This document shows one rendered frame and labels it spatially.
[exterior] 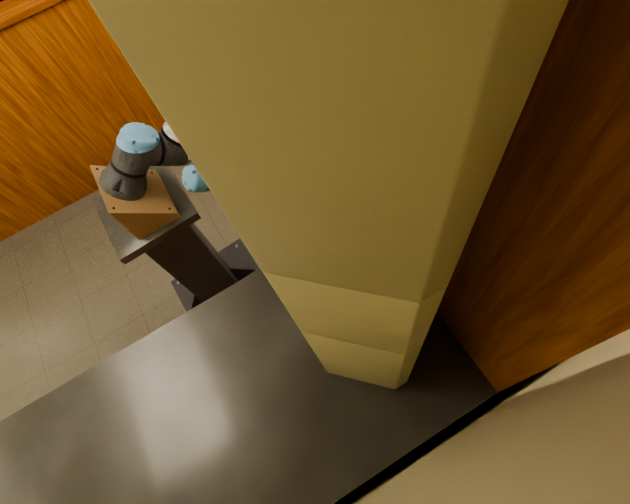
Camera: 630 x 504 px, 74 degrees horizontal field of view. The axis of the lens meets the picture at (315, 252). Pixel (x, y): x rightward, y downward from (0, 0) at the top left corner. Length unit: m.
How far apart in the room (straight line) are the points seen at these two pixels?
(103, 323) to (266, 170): 2.48
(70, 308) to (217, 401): 1.74
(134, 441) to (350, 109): 1.29
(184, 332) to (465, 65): 1.29
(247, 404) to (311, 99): 1.13
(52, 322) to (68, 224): 0.67
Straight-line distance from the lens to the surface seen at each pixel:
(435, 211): 0.32
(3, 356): 3.09
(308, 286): 0.54
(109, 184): 1.55
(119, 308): 2.74
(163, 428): 1.40
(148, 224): 1.59
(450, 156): 0.27
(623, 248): 0.60
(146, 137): 1.48
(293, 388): 1.29
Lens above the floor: 2.19
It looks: 64 degrees down
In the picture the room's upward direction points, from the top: 17 degrees counter-clockwise
